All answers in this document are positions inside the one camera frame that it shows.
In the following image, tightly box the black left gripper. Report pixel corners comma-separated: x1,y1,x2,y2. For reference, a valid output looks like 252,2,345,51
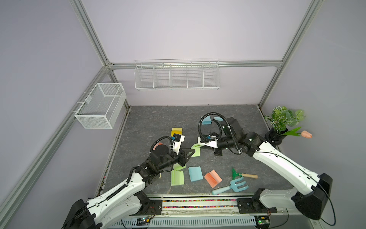
158,146,194,171

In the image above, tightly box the light green memo pad small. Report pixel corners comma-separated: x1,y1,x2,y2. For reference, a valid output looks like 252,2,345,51
191,144,203,157

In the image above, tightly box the torn light blue page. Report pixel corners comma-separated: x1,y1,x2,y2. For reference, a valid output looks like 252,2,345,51
214,117,223,122

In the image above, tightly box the light blue memo pad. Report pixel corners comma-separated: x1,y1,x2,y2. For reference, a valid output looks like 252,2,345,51
188,167,203,182
202,116,212,125

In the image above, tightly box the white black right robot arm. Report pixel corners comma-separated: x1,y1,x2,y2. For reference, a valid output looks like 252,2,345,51
198,113,333,220

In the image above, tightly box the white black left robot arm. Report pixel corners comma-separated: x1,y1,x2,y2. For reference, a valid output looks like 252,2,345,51
62,134,194,229

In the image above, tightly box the light green memo pad middle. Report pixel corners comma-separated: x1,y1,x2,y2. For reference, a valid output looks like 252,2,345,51
173,163,186,171

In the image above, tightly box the light blue memo pad front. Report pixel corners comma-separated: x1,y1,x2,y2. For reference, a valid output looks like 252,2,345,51
188,167,203,182

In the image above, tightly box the yellow memo pad far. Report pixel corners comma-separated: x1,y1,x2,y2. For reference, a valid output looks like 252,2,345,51
171,127,183,137

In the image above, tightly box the light green memo pad front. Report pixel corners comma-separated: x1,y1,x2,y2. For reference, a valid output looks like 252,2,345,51
171,170,185,186

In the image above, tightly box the red memo pad far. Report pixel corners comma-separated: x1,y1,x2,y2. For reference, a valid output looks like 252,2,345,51
153,142,164,150

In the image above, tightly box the salmon memo pad front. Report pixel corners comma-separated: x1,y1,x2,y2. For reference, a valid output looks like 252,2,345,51
204,170,222,188

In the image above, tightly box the green toy rake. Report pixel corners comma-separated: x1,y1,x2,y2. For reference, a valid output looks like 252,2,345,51
232,168,259,180

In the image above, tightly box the light blue toy fork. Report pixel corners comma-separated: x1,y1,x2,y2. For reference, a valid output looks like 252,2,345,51
212,177,249,195

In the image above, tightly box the black plant pot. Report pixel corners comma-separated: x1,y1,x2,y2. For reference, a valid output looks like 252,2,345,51
265,127,288,146

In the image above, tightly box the green artificial plant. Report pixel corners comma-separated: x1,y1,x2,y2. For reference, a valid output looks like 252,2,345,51
264,106,305,133

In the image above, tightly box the pink artificial tulip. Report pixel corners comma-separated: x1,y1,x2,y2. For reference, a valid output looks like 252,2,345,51
282,127,313,139

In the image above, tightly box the white wire shelf basket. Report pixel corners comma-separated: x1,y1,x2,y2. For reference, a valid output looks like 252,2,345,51
134,59,221,90

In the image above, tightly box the white wire basket left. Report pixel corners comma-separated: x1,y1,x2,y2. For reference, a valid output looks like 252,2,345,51
74,83,126,129

